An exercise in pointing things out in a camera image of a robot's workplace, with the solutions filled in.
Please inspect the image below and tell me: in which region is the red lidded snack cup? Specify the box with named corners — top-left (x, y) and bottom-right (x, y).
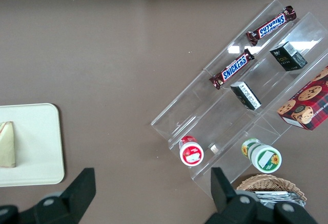
top-left (178, 135), bottom-right (205, 168)

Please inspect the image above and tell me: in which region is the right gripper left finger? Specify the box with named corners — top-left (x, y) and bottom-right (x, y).
top-left (20, 167), bottom-right (97, 224)

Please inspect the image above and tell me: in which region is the small black carton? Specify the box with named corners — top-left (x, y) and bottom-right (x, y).
top-left (230, 81), bottom-right (262, 111)
top-left (269, 41), bottom-right (309, 72)

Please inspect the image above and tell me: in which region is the brown Snickers bar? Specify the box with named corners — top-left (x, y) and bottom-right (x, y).
top-left (209, 49), bottom-right (256, 91)
top-left (245, 5), bottom-right (299, 47)

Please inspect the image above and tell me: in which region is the triangular white bread sandwich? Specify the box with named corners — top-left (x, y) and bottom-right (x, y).
top-left (0, 120), bottom-right (16, 169)

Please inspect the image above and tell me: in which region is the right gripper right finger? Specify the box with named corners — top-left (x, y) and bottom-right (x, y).
top-left (204, 167), bottom-right (274, 224)

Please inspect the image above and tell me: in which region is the light tan wicker basket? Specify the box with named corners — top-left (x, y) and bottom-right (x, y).
top-left (235, 174), bottom-right (308, 207)

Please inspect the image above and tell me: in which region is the green lidded snack cup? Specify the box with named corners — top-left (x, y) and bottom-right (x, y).
top-left (240, 138), bottom-right (283, 174)

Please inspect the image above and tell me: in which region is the cream rectangular tray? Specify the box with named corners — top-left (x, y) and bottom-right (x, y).
top-left (0, 103), bottom-right (65, 188)

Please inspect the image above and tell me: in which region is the red tartan cookie box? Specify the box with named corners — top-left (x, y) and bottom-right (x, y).
top-left (277, 66), bottom-right (328, 132)

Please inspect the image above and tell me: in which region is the clear acrylic stepped shelf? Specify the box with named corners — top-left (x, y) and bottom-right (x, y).
top-left (150, 0), bottom-right (328, 200)

